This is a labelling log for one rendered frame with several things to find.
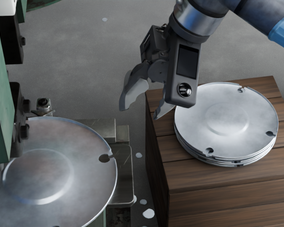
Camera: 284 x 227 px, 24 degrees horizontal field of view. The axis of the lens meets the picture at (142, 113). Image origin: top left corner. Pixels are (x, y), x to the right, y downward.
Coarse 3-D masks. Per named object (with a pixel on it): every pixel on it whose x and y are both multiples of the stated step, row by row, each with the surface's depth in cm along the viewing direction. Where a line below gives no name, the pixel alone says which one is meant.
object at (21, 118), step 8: (16, 88) 109; (16, 96) 108; (16, 104) 106; (24, 104) 111; (16, 112) 105; (24, 112) 112; (24, 120) 114; (16, 128) 105; (24, 128) 107; (16, 136) 106; (24, 136) 107; (16, 144) 107; (16, 152) 108; (0, 168) 107
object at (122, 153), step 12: (108, 156) 124; (120, 156) 124; (120, 168) 122; (132, 168) 122; (120, 180) 120; (132, 180) 120; (120, 192) 118; (132, 192) 118; (108, 204) 117; (120, 204) 117; (132, 204) 118
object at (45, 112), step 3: (33, 111) 131; (36, 111) 131; (39, 111) 131; (42, 111) 131; (45, 111) 131; (48, 111) 131; (51, 111) 131; (54, 111) 132; (36, 114) 131; (39, 114) 131; (42, 114) 131; (45, 114) 131; (48, 114) 131
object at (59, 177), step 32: (32, 128) 129; (64, 128) 129; (32, 160) 123; (64, 160) 123; (96, 160) 123; (0, 192) 118; (32, 192) 117; (64, 192) 118; (96, 192) 118; (0, 224) 113; (32, 224) 113; (64, 224) 113
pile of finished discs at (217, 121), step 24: (216, 96) 191; (240, 96) 191; (264, 96) 190; (192, 120) 184; (216, 120) 183; (240, 120) 183; (264, 120) 184; (192, 144) 178; (216, 144) 178; (240, 144) 178; (264, 144) 178
